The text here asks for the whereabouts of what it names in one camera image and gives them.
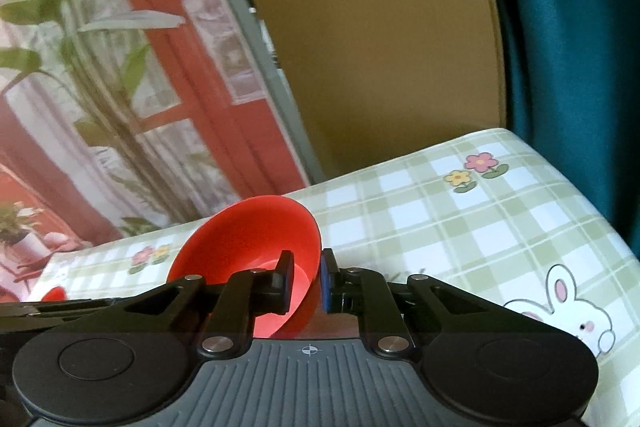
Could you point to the brown board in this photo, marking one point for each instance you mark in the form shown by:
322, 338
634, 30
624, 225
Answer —
375, 32

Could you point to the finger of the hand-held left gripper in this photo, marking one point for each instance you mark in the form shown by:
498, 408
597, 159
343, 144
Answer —
60, 314

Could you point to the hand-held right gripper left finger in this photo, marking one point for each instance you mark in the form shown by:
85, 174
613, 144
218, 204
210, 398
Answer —
286, 282

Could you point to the teal curtain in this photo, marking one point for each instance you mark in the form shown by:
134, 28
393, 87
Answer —
575, 57

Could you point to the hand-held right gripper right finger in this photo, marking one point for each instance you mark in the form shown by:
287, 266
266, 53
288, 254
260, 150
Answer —
326, 282

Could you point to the printed room backdrop cloth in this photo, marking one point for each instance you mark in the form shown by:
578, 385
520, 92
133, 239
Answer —
100, 82

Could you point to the red plastic bowl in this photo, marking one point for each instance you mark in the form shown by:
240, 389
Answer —
250, 232
52, 294

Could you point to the green checked rabbit tablecloth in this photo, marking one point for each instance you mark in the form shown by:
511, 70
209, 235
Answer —
425, 217

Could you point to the grey backdrop frame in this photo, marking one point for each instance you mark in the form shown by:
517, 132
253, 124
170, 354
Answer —
265, 57

